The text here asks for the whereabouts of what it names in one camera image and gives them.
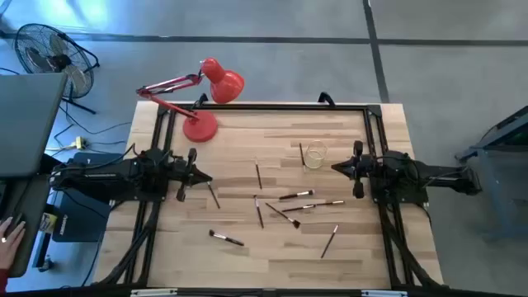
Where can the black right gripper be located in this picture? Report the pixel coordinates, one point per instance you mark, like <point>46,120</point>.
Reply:
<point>358,169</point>

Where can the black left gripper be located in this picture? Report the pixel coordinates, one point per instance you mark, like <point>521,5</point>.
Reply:
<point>190,156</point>

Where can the short thin makeup brush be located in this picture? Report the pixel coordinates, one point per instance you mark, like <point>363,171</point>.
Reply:
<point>302,156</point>

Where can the white-tipped black makeup brush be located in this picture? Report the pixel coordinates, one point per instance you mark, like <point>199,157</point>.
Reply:
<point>297,194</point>

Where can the fluffy dark-bristle makeup brush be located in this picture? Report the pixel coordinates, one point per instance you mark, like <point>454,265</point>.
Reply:
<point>227,238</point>

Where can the black fan makeup brush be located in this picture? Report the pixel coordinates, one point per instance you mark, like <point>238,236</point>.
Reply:
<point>282,214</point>

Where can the person's forearm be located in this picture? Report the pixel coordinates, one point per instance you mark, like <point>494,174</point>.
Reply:
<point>3,282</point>

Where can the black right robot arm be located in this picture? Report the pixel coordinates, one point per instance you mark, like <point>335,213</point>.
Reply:
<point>437,173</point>

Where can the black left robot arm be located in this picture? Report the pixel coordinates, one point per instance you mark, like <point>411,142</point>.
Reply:
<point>103,175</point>

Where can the red desk lamp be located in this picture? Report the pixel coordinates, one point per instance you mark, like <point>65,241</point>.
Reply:
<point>201,128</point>

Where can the black table clamp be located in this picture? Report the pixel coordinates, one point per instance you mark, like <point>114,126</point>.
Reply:
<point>202,101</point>
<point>326,98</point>

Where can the yellow power plug adapter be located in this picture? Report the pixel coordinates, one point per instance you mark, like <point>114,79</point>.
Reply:
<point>80,143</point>

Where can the black computer tower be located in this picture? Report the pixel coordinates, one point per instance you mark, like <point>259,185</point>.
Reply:
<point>78,218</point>

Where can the blue metal cart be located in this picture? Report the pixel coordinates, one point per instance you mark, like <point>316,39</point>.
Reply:
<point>495,165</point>

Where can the dark grey desk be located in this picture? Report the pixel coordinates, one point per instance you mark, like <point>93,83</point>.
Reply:
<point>29,206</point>

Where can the light grey desk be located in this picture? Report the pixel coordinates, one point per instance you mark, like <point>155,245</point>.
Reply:
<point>29,123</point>

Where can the black floor fan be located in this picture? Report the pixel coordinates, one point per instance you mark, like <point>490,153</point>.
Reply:
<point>53,62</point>

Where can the person's hand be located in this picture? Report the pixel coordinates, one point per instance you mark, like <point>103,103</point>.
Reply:
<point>10,247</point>

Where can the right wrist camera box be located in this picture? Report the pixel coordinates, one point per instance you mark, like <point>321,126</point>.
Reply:
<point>369,168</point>

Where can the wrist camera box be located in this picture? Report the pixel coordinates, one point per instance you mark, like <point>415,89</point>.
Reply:
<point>179,167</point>
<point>369,168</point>

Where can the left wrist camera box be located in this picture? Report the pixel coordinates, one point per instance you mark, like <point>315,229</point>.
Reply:
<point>179,167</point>

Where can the black aluminium table frame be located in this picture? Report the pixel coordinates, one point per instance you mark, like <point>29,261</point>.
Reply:
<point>268,107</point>

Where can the white frame bracket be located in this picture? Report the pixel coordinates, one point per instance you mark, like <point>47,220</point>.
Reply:
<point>383,293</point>
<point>152,293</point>

